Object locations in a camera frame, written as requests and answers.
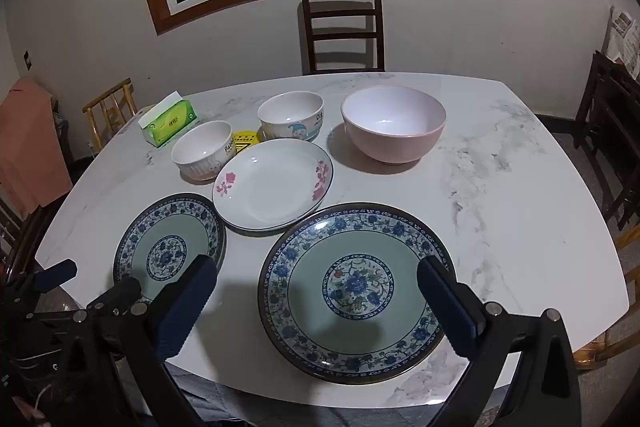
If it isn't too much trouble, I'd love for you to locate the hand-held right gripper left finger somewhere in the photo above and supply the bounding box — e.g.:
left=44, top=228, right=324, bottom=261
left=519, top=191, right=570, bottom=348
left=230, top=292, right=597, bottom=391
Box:
left=55, top=254, right=219, bottom=427

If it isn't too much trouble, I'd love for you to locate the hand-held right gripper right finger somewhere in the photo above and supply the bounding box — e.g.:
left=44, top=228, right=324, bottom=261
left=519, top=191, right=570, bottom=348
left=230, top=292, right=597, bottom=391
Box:
left=416, top=256, right=584, bottom=427

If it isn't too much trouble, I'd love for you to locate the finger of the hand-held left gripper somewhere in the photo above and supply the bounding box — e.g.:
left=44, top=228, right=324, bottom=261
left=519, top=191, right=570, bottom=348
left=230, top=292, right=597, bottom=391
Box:
left=5, top=259, right=78, bottom=303
left=86, top=277, right=144, bottom=314

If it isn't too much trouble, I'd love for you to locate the small blue floral plate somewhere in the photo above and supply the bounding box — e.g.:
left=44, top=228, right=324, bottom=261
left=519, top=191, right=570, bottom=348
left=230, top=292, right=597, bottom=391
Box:
left=113, top=192, right=227, bottom=303

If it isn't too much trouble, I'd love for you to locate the large blue floral plate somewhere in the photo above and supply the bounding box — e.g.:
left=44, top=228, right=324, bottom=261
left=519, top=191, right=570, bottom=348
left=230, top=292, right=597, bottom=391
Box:
left=257, top=203, right=457, bottom=384

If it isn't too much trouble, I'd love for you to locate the white pink-flower plate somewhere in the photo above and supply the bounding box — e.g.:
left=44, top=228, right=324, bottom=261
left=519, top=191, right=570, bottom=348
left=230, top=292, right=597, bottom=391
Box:
left=212, top=139, right=335, bottom=232

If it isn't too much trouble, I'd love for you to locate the white ribbed bowl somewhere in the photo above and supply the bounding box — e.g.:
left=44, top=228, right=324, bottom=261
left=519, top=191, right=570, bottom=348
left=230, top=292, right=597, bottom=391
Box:
left=171, top=120, right=236, bottom=182

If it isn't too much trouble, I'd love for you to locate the large pink bowl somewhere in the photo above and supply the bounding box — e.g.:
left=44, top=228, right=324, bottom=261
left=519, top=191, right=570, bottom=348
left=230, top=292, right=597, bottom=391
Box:
left=341, top=85, right=447, bottom=165

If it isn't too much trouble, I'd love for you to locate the white cartoon bowl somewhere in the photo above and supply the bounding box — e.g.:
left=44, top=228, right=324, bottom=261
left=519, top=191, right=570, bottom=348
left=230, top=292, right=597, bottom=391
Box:
left=257, top=91, right=326, bottom=142

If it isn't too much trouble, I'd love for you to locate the brown wooden chair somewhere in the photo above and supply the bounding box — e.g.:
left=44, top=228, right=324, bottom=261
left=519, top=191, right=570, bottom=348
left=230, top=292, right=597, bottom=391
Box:
left=0, top=197, right=56, bottom=280

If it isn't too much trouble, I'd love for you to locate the pink cloth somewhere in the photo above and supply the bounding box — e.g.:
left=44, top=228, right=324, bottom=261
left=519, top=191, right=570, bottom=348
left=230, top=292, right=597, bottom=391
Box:
left=0, top=76, right=73, bottom=220

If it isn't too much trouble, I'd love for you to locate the light wooden stool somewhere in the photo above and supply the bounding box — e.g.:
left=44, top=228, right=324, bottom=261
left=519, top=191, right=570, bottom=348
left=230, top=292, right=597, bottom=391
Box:
left=574, top=227, right=640, bottom=364

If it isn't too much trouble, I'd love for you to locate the yellow round warning sticker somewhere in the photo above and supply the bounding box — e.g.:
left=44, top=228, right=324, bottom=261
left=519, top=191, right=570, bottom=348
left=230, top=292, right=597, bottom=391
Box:
left=232, top=130, right=262, bottom=158

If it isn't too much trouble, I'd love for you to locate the green tissue pack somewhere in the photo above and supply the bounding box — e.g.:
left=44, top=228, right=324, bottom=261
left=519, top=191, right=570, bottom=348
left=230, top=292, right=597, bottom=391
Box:
left=138, top=91, right=197, bottom=148

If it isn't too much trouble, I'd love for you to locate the bamboo chair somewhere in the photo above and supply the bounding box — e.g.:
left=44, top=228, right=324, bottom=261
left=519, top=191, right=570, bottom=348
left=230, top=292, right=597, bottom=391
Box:
left=82, top=78, right=138, bottom=152

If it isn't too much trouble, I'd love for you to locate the dark carved wooden furniture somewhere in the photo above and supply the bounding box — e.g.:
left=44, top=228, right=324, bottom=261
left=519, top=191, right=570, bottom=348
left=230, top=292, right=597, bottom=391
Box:
left=574, top=51, right=640, bottom=232

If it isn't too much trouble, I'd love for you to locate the newspaper bundle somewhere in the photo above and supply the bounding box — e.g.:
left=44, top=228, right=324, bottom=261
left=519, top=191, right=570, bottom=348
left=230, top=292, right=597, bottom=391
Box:
left=602, top=6, right=640, bottom=80

